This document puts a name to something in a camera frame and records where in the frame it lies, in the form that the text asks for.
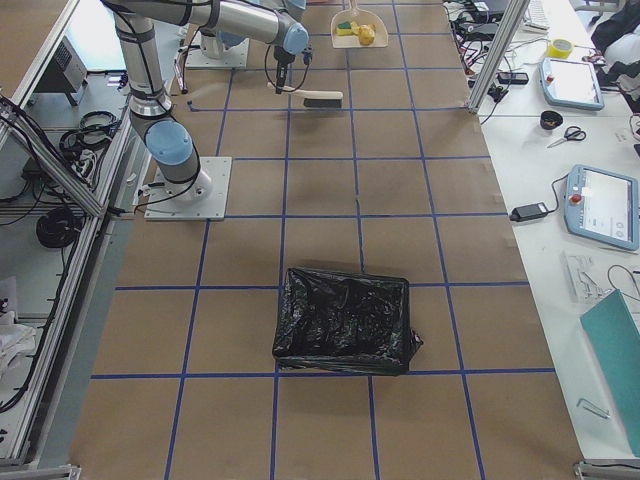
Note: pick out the yellow tape roll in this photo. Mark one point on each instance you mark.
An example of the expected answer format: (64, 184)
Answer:
(559, 48)

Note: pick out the near teach pendant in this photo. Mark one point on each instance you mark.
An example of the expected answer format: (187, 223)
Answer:
(602, 206)

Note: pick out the metal allen key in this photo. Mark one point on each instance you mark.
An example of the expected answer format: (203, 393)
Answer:
(593, 408)

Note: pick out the teach pendant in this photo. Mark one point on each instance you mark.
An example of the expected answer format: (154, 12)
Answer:
(571, 84)
(602, 206)

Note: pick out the white plastic dustpan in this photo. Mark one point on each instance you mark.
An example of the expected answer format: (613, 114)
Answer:
(354, 14)

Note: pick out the black handled scissors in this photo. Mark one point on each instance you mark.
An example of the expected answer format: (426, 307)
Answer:
(572, 133)

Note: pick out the small black bowl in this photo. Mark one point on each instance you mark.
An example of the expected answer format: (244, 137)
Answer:
(550, 120)

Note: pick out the far teach pendant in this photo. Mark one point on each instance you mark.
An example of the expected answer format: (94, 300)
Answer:
(571, 84)

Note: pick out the black power adapter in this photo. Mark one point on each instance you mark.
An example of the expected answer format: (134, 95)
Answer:
(529, 212)

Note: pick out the teal folder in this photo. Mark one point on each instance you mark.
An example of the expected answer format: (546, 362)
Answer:
(614, 338)

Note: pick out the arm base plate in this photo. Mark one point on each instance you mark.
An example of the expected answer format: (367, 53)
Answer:
(206, 199)
(209, 52)

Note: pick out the yellow potato-shaped bread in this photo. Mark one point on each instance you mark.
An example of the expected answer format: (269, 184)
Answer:
(365, 33)

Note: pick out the aluminium frame post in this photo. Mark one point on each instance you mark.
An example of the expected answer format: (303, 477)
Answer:
(505, 32)

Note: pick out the green yellow sponge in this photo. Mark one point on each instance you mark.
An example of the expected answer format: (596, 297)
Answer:
(343, 29)

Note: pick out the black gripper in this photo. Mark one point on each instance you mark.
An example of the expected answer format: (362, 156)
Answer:
(281, 58)

